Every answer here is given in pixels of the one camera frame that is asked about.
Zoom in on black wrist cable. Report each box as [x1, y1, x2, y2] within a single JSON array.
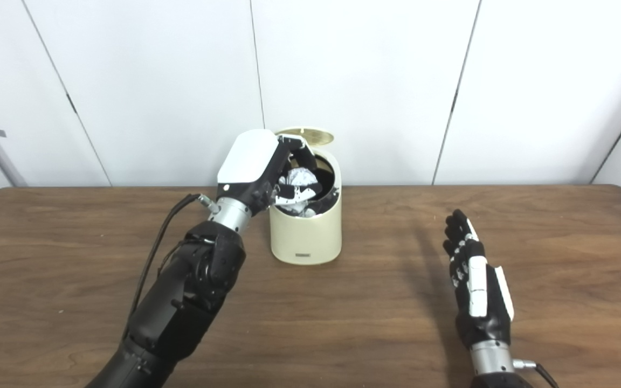
[[122, 193, 220, 340], [513, 358, 559, 388]]

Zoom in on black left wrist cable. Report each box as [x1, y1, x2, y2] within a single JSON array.
[[122, 193, 220, 340]]

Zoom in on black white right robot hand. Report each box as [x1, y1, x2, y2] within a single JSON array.
[[443, 209, 515, 351]]

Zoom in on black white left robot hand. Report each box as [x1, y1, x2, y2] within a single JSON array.
[[216, 129, 325, 217]]

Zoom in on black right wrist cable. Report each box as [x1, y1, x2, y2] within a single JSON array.
[[513, 358, 559, 388]]

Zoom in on cream-colored lidded bin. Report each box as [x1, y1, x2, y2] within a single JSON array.
[[268, 127, 342, 265]]

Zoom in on white paper ball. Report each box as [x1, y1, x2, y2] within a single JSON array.
[[275, 167, 322, 218]]

